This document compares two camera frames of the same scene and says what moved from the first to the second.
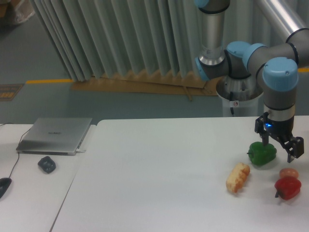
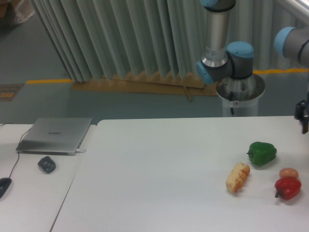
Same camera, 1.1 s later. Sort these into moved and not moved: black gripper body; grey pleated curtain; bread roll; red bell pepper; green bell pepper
Moved: black gripper body
Not moved: red bell pepper; green bell pepper; bread roll; grey pleated curtain
